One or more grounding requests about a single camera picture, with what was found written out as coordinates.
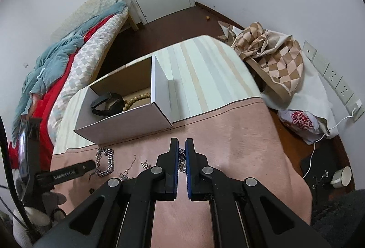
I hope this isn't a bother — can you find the white cardboard box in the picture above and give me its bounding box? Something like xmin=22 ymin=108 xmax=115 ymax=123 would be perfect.
xmin=73 ymin=54 xmax=178 ymax=144

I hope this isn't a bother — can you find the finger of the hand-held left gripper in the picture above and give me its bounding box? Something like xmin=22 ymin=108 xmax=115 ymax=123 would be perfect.
xmin=36 ymin=160 xmax=96 ymax=188

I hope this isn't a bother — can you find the dark cloth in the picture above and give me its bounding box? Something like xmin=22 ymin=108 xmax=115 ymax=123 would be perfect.
xmin=311 ymin=188 xmax=365 ymax=248

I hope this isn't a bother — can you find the silver metal trinket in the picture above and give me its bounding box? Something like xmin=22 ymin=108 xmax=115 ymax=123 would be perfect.
xmin=312 ymin=169 xmax=330 ymax=188

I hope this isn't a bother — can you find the white wall socket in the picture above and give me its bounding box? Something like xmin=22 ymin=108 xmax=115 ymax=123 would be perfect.
xmin=323 ymin=64 xmax=343 ymax=89
xmin=334 ymin=77 xmax=355 ymax=103
xmin=345 ymin=94 xmax=365 ymax=123

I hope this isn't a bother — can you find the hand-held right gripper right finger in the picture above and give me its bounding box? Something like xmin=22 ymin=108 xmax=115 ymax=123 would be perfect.
xmin=185 ymin=138 xmax=331 ymax=248

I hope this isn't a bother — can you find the wooden bed leg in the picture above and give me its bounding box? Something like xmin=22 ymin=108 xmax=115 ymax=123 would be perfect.
xmin=125 ymin=12 xmax=139 ymax=32

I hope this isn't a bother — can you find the white bag with red print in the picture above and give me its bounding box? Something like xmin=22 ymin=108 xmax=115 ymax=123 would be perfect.
xmin=278 ymin=109 xmax=326 ymax=146

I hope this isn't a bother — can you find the white soft item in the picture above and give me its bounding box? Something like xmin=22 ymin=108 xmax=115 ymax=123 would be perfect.
xmin=13 ymin=205 xmax=66 ymax=237

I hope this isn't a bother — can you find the thin silver necklace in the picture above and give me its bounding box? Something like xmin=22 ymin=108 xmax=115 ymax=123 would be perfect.
xmin=118 ymin=155 xmax=137 ymax=180

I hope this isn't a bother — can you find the silver chain necklace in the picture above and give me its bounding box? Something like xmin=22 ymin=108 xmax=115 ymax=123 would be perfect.
xmin=178 ymin=147 xmax=187 ymax=173

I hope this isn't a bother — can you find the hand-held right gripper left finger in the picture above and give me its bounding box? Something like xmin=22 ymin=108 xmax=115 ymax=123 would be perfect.
xmin=34 ymin=137 xmax=180 ymax=248

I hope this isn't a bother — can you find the white charging cable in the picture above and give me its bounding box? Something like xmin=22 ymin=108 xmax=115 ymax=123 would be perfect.
xmin=302 ymin=107 xmax=357 ymax=178

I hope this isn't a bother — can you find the pink mat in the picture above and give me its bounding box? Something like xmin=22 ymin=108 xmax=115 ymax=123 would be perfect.
xmin=51 ymin=97 xmax=312 ymax=248

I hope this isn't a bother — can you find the grey checkered quilt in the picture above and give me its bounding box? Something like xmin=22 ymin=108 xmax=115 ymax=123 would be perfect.
xmin=47 ymin=10 xmax=129 ymax=141

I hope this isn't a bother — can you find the wooden bead bracelet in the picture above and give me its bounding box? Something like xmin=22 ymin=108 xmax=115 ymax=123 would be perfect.
xmin=122 ymin=93 xmax=151 ymax=113

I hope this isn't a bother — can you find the black cable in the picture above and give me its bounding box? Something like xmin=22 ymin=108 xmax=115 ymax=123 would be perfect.
xmin=0 ymin=117 xmax=37 ymax=237

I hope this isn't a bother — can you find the brown checkered cloth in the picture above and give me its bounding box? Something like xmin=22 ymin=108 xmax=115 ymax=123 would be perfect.
xmin=217 ymin=21 xmax=304 ymax=100

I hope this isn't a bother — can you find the teal blanket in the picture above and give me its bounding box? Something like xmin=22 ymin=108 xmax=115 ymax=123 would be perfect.
xmin=11 ymin=0 xmax=129 ymax=134

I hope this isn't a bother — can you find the bed with colourful quilts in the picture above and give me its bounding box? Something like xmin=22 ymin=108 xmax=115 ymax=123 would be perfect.
xmin=8 ymin=15 xmax=117 ymax=171

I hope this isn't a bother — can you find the white cup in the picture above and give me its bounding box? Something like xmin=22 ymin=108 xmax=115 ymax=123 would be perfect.
xmin=331 ymin=166 xmax=352 ymax=188

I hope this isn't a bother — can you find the white cloth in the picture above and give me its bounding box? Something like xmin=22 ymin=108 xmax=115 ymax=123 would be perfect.
xmin=261 ymin=34 xmax=340 ymax=137

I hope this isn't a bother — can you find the black wristband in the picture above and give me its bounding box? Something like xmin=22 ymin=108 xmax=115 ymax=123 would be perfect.
xmin=91 ymin=92 xmax=125 ymax=116

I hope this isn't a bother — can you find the thick silver chain bracelet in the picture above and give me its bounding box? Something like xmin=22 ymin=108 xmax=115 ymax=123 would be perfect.
xmin=95 ymin=148 xmax=115 ymax=178

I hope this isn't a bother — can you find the striped pale sheet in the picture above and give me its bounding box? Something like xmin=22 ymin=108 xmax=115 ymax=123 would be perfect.
xmin=53 ymin=35 xmax=264 ymax=154

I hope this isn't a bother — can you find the cream mattress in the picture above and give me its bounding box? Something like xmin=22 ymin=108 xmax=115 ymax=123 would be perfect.
xmin=51 ymin=0 xmax=129 ymax=40

